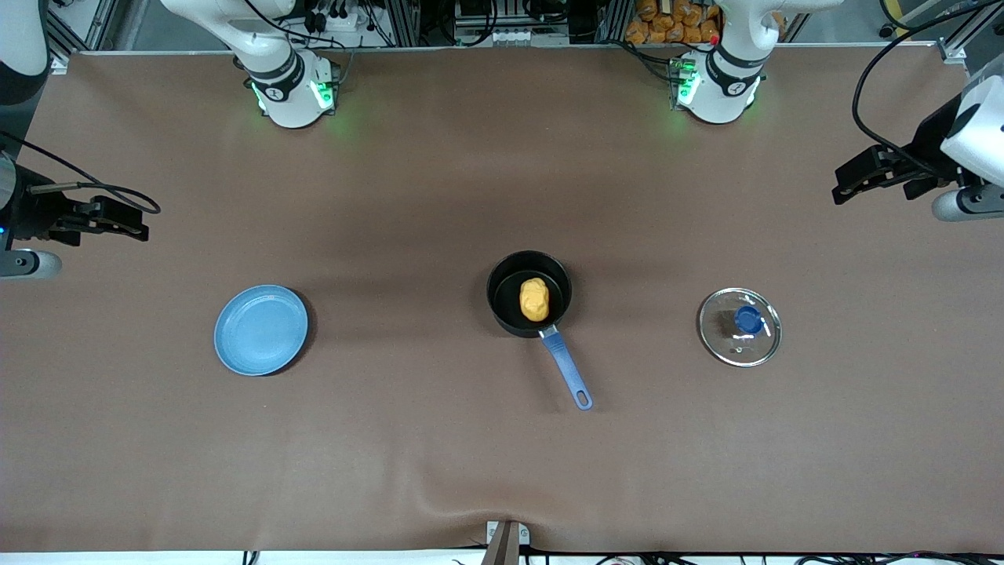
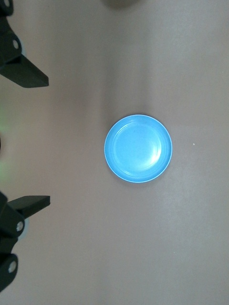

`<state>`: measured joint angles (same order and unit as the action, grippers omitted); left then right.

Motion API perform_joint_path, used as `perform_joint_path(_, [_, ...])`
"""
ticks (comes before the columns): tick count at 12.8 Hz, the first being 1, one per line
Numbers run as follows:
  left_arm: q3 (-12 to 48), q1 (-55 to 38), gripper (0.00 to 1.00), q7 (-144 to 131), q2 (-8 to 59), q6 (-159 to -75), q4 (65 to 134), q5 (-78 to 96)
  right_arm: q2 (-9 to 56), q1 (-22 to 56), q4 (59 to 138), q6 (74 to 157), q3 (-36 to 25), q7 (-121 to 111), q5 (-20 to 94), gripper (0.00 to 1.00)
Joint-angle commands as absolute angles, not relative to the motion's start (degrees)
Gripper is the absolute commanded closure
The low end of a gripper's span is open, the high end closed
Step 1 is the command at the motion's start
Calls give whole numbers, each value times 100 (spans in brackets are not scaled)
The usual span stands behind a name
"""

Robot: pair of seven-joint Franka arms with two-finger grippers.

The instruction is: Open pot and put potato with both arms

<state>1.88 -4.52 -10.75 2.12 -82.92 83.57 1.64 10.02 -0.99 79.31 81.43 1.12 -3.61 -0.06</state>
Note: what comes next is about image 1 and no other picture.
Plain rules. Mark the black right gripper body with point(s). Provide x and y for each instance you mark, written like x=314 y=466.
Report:
x=33 y=213

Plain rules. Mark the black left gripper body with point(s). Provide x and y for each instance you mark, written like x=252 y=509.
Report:
x=928 y=155

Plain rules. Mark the glass lid blue knob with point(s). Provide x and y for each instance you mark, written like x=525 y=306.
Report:
x=722 y=339

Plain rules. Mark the yellow potato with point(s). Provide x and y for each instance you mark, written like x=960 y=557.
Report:
x=535 y=300

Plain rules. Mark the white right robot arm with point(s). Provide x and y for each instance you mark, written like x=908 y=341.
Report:
x=286 y=98

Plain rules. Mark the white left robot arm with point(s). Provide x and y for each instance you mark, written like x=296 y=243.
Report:
x=718 y=94

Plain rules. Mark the blue round plate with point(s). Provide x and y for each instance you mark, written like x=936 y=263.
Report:
x=259 y=329

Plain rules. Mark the pile of orange objects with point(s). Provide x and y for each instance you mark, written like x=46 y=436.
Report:
x=667 y=20

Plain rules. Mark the white power strip black plugs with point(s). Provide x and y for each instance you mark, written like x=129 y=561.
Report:
x=337 y=20

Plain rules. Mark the brown table mat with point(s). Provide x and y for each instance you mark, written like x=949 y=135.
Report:
x=392 y=439

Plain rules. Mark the white terminal block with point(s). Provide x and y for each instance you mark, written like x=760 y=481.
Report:
x=514 y=36

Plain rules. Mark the aluminium frame profile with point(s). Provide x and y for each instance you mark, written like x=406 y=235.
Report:
x=969 y=39
x=74 y=35

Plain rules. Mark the aluminium frame post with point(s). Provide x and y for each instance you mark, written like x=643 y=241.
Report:
x=404 y=22
x=616 y=20

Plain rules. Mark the metal camera pole bracket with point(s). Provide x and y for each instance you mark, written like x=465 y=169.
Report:
x=506 y=543

